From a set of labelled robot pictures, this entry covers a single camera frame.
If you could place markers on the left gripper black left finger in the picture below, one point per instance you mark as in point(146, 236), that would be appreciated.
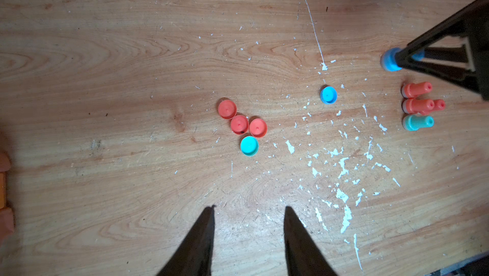
point(194, 255)

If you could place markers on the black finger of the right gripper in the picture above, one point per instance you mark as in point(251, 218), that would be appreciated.
point(471, 23)
point(475, 81)

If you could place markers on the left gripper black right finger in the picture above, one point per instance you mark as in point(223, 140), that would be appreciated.
point(302, 255)

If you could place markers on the red stamp body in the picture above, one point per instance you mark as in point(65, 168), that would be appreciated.
point(412, 90)
point(415, 106)
point(439, 105)

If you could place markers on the teal stamp cap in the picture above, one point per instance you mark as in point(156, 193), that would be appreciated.
point(249, 146)

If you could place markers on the red stamp cap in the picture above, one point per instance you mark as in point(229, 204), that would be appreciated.
point(239, 124)
point(258, 128)
point(227, 109)

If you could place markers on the black plastic tool case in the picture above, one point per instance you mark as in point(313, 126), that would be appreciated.
point(7, 216)

